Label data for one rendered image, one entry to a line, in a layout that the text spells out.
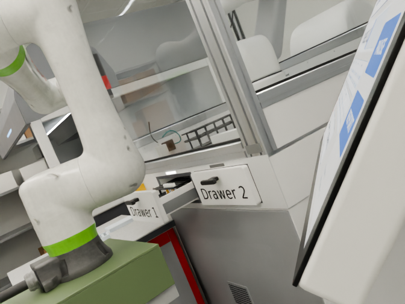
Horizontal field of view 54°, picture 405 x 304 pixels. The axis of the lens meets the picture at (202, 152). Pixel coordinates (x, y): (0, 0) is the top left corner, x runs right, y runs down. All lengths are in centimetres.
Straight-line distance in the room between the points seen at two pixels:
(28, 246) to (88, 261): 457
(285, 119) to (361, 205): 76
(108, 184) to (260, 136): 38
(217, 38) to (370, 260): 76
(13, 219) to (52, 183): 455
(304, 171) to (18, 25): 75
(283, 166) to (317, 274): 72
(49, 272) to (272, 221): 56
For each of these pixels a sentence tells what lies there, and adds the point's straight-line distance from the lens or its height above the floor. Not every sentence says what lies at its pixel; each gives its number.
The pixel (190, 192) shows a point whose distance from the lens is 133.
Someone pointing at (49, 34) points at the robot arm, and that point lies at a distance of 98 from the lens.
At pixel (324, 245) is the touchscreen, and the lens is 29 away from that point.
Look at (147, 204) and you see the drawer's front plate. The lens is 133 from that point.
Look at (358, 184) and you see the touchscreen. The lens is 27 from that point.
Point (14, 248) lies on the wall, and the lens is 550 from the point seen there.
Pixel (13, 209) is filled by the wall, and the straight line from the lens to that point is 548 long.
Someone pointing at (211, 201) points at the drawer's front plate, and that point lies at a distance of 124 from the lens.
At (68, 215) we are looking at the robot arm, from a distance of 96.
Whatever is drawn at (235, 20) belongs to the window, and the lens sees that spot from 104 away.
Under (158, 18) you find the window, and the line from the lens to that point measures 121.
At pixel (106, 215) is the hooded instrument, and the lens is 221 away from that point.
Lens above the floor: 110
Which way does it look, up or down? 6 degrees down
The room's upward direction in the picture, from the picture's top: 22 degrees counter-clockwise
